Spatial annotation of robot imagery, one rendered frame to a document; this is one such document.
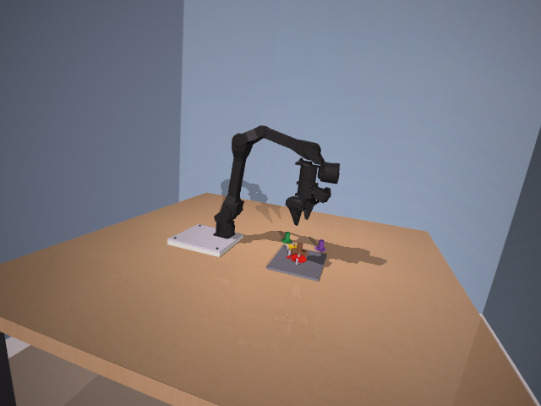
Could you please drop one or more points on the purple gear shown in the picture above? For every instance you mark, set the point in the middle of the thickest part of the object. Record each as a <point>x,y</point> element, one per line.
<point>320,248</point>

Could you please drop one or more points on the red gear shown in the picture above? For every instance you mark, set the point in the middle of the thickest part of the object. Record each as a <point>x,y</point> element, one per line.
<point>300,259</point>

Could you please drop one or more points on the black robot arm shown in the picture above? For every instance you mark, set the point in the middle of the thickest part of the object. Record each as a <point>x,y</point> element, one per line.
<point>241,147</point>

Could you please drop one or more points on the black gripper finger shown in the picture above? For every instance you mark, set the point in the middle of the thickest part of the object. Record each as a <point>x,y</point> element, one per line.
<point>309,207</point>
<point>296,214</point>

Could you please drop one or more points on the brown toothed gear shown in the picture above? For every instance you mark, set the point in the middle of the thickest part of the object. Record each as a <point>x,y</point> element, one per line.
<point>299,250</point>

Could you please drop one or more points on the green gear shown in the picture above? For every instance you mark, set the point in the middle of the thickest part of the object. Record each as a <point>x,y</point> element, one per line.
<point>287,239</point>

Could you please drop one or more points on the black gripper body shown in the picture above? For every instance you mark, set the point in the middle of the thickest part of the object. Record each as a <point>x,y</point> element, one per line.
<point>300,201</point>

